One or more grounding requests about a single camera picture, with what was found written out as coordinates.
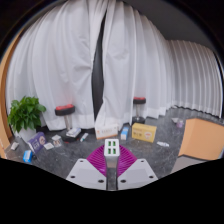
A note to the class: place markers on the wide red-topped black stool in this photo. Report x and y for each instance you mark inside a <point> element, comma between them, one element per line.
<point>65,109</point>

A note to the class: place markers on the small purple jar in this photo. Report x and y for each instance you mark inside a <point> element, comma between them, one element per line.
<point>180,124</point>

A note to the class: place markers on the white tube green cap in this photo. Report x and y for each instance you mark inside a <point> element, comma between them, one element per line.
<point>84,137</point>

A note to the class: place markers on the small red-topped black stool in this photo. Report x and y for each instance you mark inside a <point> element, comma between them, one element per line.
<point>139,100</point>

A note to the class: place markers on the white multi-port charger block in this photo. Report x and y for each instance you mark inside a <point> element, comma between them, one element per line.
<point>111,151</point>

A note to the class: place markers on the small clear plastic box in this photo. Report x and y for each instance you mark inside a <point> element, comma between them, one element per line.
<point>57,140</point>

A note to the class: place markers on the white curtain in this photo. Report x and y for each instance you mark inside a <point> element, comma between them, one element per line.
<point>60,60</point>

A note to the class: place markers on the green potted plant white pot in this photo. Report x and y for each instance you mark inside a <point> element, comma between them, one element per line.
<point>26,113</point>

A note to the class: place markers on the flat white packet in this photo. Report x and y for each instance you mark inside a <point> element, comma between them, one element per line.
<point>14,145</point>

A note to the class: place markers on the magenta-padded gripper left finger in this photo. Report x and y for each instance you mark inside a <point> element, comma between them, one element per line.
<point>86,173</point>

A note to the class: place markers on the small white sachet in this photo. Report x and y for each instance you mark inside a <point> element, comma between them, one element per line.
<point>48,146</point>

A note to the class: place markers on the purple printed box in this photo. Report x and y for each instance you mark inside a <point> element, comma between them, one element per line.
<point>37,142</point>

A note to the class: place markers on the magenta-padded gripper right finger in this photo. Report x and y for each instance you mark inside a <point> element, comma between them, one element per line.
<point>136,173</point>

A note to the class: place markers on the white and orange carton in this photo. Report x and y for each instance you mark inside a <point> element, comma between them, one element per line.
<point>106,131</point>

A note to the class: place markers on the yellow printed box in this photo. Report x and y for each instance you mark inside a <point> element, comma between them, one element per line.
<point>144,132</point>

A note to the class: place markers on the small blue and white box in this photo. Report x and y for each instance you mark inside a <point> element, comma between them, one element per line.
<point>125,132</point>

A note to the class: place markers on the white stack of packets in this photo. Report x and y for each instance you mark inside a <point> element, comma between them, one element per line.
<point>73,132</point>

